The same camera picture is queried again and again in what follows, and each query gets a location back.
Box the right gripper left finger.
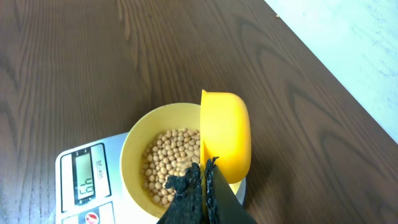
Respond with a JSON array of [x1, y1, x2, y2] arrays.
[[157, 163, 203, 224]]

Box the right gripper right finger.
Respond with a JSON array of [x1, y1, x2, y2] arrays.
[[205, 157, 256, 224]]

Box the yellow measuring scoop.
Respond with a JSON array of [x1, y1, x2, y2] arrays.
[[200, 89, 252, 184]]

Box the soybeans in yellow bowl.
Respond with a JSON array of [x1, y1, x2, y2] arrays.
[[141, 128, 200, 207]]

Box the pale yellow bowl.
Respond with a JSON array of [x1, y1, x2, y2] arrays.
[[120, 103, 246, 220]]

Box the white digital kitchen scale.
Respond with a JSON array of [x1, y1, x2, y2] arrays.
[[55, 132, 246, 224]]

